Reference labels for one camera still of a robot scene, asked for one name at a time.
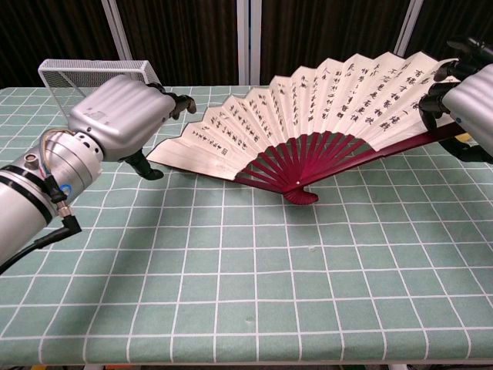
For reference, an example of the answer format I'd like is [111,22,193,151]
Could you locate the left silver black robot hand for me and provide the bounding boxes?
[67,75,197,180]

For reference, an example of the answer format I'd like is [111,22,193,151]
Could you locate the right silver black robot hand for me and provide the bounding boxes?
[418,37,493,163]

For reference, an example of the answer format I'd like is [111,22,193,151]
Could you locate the paper folding fan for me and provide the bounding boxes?
[146,52,469,205]

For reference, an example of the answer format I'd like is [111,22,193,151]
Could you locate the clear acrylic stand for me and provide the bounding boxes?
[37,59,155,116]

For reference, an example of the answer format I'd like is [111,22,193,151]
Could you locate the dark folding screen panel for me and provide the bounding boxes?
[103,0,251,88]
[250,0,423,86]
[0,0,130,89]
[396,0,493,59]

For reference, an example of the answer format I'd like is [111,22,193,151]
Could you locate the green grid tablecloth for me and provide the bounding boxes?
[0,85,493,365]

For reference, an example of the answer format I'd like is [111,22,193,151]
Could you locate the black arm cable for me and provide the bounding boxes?
[0,214,82,277]

